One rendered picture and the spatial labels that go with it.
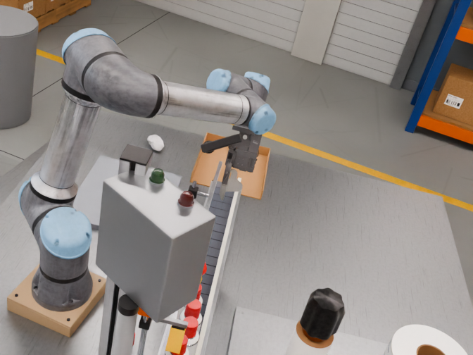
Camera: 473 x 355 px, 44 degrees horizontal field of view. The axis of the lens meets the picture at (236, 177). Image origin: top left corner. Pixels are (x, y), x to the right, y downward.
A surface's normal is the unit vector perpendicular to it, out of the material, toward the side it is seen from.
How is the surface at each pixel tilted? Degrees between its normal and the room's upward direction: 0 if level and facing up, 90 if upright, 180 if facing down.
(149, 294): 90
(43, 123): 0
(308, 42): 90
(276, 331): 0
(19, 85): 93
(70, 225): 10
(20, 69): 93
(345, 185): 0
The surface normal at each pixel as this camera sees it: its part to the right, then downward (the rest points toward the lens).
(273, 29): -0.33, 0.48
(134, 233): -0.66, 0.31
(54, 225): 0.29, -0.69
